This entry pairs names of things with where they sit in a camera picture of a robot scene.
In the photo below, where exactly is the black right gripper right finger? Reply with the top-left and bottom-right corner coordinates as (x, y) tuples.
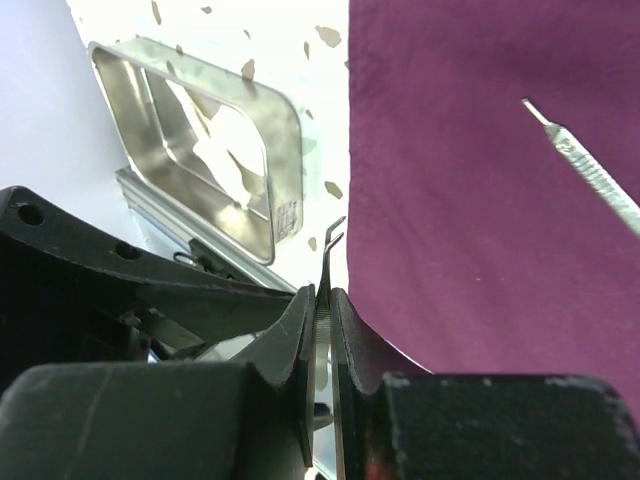
(330, 289), (639, 479)

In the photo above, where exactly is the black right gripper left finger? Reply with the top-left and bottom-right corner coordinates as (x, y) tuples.
(1, 286), (315, 479)

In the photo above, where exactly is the aluminium rail frame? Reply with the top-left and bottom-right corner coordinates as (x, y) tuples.
(116, 167), (297, 293)

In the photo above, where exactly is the white gauze pad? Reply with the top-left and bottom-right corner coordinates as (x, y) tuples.
(192, 105), (265, 210)
(165, 80), (211, 141)

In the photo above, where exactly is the steel tweezers long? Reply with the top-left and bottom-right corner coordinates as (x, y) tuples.
(521, 97), (640, 237)

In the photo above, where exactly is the stainless steel tray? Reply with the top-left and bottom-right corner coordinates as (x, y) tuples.
(88, 37), (303, 265)

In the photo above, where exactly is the purple cloth mat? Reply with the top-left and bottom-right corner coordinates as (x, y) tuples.
(348, 1), (639, 382)

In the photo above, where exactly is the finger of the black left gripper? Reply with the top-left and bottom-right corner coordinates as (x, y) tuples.
(1, 186), (293, 340)

